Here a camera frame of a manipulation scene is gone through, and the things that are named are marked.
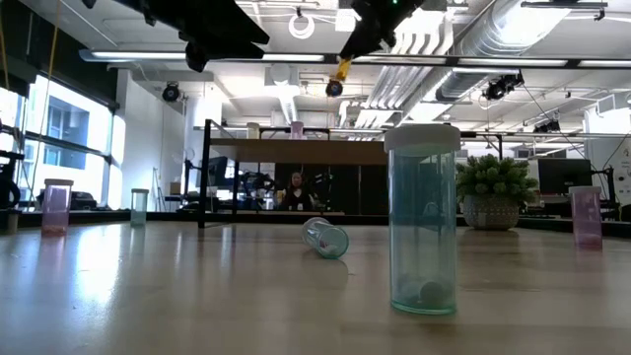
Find black track light cluster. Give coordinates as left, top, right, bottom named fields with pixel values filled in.
left=481, top=73, right=525, bottom=103

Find wooden shelf black metal legs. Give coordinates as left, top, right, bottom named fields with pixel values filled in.
left=197, top=118, right=390, bottom=231

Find green plant in patterned pot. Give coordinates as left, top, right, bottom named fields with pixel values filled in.
left=454, top=155, right=539, bottom=232

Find teal medicine bottle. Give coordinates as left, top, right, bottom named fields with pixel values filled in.
left=301, top=216, right=350, bottom=260
left=130, top=187, right=150, bottom=228
left=384, top=123, right=462, bottom=317

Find black couch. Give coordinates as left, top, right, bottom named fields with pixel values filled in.
left=36, top=189, right=99, bottom=212

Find silver ventilation duct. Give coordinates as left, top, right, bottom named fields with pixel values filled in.
left=433, top=0, right=576, bottom=103

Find black computer monitor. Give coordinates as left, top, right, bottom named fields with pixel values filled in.
left=536, top=157, right=594, bottom=195

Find long ceiling light strip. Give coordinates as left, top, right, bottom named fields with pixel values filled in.
left=78, top=47, right=631, bottom=69

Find white coiled cable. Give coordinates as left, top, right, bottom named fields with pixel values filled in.
left=288, top=12, right=316, bottom=40

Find orange medicine bottle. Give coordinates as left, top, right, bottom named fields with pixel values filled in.
left=334, top=56, right=353, bottom=84

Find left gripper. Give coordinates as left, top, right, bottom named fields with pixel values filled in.
left=147, top=0, right=270, bottom=73

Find person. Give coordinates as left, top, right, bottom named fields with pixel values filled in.
left=280, top=171, right=316, bottom=212

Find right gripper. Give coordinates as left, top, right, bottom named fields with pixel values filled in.
left=339, top=0, right=425, bottom=59

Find black aluminium table frame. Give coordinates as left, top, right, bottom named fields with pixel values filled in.
left=0, top=209, right=631, bottom=241

